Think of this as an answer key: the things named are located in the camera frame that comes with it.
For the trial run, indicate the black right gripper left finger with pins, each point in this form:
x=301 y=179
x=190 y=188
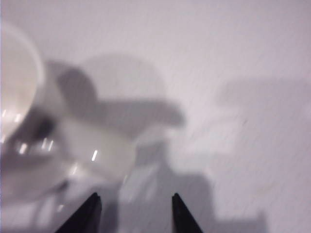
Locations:
x=87 y=216

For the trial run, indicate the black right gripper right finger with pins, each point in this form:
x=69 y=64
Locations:
x=182 y=216

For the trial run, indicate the white Starbucks logo mug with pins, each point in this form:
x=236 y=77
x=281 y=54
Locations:
x=48 y=150

